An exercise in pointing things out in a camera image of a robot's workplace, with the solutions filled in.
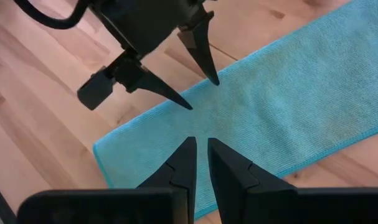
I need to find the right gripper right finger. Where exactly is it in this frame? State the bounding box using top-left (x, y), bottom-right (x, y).
top-left (207, 138), bottom-right (298, 224)

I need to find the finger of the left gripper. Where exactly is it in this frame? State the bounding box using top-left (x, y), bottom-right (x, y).
top-left (177, 11), bottom-right (221, 87)
top-left (103, 50), bottom-right (194, 111)

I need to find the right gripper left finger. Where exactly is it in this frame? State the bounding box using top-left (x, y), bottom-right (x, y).
top-left (135, 136), bottom-right (198, 191)

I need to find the blue microfiber towel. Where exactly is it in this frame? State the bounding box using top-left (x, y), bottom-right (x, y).
top-left (92, 0), bottom-right (378, 220)

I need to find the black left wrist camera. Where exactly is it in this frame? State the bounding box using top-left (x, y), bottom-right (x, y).
top-left (76, 66), bottom-right (117, 111)

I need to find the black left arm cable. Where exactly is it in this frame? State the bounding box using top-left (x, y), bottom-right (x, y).
top-left (12, 0), bottom-right (92, 30)

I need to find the black aluminium table frame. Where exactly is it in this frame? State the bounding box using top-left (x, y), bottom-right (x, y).
top-left (0, 175), bottom-right (19, 224)

